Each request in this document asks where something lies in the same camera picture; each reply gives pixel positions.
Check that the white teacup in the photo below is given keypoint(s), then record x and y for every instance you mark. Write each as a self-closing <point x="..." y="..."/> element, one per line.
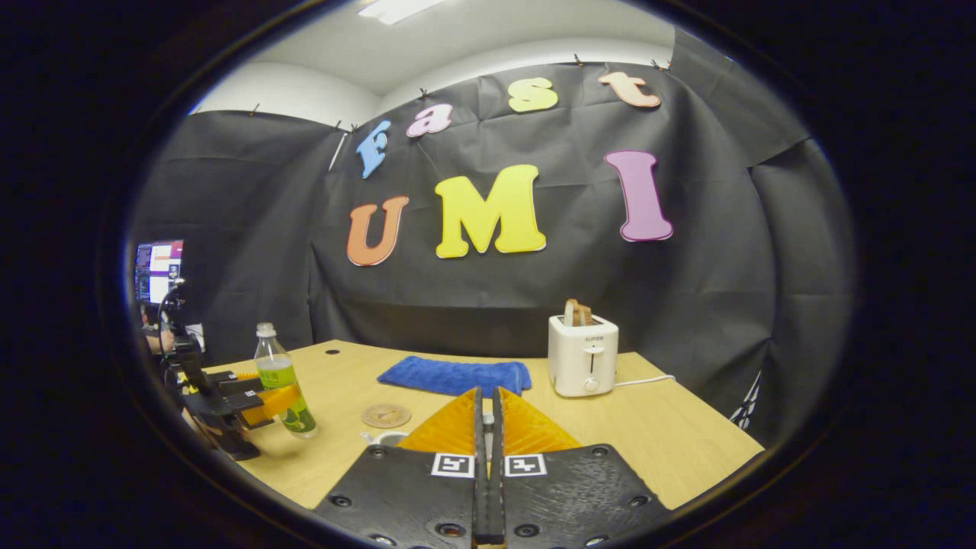
<point x="385" y="438"/>

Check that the computer monitor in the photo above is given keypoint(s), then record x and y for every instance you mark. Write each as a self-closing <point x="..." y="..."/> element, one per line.
<point x="158" y="271"/>

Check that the black metal stand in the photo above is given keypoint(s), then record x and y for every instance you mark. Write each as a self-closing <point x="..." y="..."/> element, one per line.
<point x="751" y="400"/>

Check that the round wooden coaster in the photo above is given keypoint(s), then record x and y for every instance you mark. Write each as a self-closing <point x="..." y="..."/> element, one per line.
<point x="386" y="416"/>

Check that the blue towel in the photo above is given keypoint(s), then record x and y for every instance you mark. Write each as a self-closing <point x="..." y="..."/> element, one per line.
<point x="450" y="376"/>

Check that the white toaster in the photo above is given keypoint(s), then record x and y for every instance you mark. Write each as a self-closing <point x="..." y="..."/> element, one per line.
<point x="583" y="358"/>

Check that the bread slice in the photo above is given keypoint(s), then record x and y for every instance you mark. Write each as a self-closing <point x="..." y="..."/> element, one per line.
<point x="577" y="313"/>

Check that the ceiling light panel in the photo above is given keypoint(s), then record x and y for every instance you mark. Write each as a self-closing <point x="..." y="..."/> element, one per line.
<point x="396" y="9"/>

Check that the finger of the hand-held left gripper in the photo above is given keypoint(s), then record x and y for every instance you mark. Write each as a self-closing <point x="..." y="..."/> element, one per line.
<point x="229" y="406"/>
<point x="225" y="380"/>

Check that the green label water bottle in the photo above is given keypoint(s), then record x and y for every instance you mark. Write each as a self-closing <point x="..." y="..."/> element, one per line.
<point x="278" y="374"/>

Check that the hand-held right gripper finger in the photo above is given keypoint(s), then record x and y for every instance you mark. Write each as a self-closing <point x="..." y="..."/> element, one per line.
<point x="497" y="496"/>
<point x="480" y="496"/>

